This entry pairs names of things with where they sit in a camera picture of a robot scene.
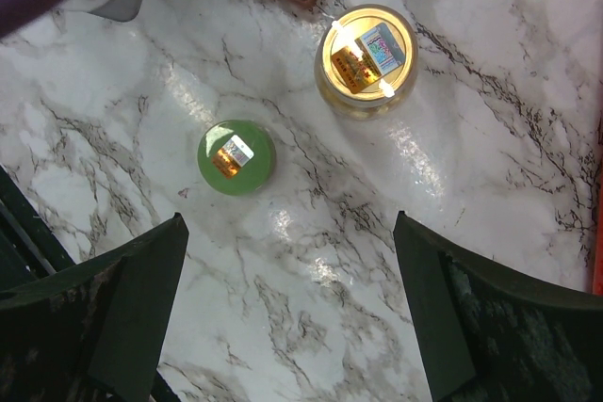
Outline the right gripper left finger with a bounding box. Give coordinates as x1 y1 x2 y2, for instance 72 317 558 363
0 212 190 402

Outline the clear pill bottle orange label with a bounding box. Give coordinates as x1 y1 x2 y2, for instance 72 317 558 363
314 4 418 121

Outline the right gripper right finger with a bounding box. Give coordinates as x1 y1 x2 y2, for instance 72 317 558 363
393 212 602 401

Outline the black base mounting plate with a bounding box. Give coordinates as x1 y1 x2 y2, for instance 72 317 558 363
0 164 183 402

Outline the green bottle cap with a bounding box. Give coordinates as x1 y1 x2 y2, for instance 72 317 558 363
197 120 276 196

